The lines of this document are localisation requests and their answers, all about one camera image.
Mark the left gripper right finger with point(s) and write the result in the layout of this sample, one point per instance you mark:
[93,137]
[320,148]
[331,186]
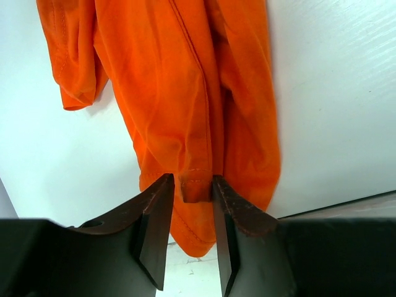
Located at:
[346,249]

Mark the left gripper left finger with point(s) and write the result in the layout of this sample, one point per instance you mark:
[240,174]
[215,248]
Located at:
[119,253]

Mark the orange t shirt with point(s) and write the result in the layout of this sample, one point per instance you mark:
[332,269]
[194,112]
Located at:
[193,82]

